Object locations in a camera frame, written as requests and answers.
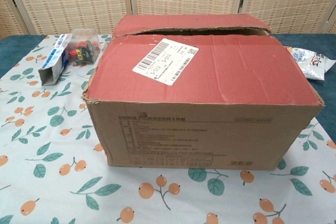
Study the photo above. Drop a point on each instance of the blue white long carton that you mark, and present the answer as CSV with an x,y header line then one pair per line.
x,y
53,58

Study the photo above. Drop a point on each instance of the clear plastic box red parts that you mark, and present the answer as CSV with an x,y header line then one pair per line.
x,y
84,51

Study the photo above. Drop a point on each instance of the floral orange fruit tablecloth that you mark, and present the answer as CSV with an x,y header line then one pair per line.
x,y
52,182

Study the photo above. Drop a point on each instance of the white snack bag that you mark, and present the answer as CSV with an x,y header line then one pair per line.
x,y
309,64

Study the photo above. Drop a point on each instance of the brown cardboard box red top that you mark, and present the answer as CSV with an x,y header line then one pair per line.
x,y
199,129

